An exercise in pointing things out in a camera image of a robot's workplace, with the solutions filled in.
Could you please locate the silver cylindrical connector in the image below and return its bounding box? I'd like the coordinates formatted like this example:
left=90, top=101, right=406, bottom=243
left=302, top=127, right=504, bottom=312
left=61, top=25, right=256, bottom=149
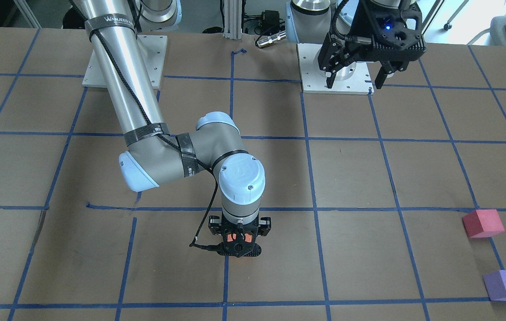
left=255, top=31, right=287, bottom=49

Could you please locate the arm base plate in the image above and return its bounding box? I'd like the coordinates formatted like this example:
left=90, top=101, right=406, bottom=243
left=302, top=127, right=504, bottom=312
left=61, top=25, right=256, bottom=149
left=82, top=35, right=167, bottom=89
left=297, top=43, right=375, bottom=95

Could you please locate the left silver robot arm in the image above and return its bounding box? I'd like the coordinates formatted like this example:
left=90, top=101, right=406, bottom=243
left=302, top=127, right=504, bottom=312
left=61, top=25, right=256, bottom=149
left=285, top=0, right=426, bottom=95

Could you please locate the aluminium extrusion post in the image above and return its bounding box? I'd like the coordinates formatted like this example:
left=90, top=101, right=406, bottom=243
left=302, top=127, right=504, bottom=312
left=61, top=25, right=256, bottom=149
left=220, top=0, right=244, bottom=42

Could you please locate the red foam block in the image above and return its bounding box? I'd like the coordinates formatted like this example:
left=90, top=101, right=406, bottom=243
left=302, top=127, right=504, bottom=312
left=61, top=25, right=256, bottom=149
left=461, top=209, right=505, bottom=238

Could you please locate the black power adapter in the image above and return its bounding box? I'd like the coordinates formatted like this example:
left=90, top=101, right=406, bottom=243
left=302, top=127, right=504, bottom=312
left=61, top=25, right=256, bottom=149
left=260, top=10, right=280, bottom=29

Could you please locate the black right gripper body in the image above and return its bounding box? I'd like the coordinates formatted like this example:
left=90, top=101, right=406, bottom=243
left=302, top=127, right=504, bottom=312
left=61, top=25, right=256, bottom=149
left=208, top=215, right=271, bottom=258

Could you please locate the orange foam block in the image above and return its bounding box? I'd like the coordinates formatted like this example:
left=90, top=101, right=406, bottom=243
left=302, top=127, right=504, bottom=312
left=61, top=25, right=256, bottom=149
left=224, top=232, right=255, bottom=258

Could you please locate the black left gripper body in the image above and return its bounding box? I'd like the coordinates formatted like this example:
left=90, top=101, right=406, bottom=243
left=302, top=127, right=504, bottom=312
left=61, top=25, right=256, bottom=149
left=318, top=0, right=426, bottom=72

